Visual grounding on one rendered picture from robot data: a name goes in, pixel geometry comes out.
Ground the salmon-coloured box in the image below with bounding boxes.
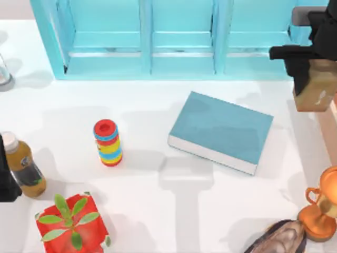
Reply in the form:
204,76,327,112
316,89,337,170

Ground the blue book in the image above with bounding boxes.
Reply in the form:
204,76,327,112
167,91,274,177

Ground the bronze trophy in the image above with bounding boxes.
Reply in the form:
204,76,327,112
298,166,337,242

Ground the brown shoe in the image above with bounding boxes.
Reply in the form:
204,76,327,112
243,219,308,253

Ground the light blue rack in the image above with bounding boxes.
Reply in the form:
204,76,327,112
29,0,312,81

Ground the stack of coloured rings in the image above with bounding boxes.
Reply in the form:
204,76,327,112
93,119,124,168

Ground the red pot with green plant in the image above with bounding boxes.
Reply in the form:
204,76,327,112
34,191,112,253

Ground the amber bottle with white cap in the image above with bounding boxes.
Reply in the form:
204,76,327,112
1,131,47,198

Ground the hourglass with grey base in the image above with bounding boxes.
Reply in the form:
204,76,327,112
0,51,16,92

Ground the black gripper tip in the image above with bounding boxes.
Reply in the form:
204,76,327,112
0,133,23,203

